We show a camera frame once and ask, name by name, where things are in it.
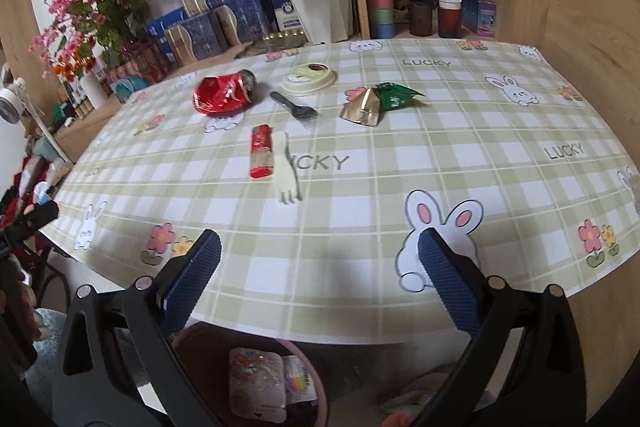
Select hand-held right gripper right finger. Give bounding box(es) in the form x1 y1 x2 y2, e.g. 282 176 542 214
417 227 588 427

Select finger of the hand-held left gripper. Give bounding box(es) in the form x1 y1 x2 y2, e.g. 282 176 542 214
20 181 55 205
12 199 60 239

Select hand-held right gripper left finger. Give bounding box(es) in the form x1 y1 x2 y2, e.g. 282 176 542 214
52 229 223 427

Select pink trash bin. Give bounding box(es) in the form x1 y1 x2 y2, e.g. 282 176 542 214
172 322 331 427

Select white plastic fork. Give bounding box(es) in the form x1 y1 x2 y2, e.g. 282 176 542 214
272 131 301 205

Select white printed packet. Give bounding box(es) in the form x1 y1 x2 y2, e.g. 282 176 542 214
281 354 320 405

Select red sachet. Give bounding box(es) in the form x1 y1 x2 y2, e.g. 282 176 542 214
249 124 276 180

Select crushed red can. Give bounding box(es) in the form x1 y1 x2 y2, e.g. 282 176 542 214
192 69 257 115

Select green snack wrapper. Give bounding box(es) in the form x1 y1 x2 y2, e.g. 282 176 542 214
372 82 426 110

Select gold foil wrapper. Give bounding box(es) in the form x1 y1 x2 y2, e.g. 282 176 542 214
339 88 383 126

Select black plastic spoon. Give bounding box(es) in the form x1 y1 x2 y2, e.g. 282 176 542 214
269 91 321 130

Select beige cup lid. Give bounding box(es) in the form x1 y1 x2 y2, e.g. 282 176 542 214
281 62 337 95

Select person's left hand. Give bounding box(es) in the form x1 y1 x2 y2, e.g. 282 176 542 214
17 264 48 343

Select white standing fan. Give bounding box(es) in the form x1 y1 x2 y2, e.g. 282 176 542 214
0 64 28 125

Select row of small brown bottles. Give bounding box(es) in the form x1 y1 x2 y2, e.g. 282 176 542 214
70 94 96 120

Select orange flowers in white vase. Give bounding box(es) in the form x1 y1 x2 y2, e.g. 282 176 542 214
52 57 108 110

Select teal patterned dish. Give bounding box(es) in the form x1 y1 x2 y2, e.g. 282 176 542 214
111 74 151 100

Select striped planter basket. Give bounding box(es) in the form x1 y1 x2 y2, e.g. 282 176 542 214
107 39 171 85

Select flat blue carton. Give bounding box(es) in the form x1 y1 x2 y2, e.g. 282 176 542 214
146 7 188 38

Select cup of dark red drink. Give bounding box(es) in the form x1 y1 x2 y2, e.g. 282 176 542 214
437 0 462 38

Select brown glass tumbler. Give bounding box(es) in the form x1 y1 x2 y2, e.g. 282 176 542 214
408 2 433 36

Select small purple box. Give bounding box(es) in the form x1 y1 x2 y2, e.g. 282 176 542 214
461 0 499 38

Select white and blue small box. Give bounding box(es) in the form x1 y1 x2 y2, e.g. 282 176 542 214
274 0 302 32

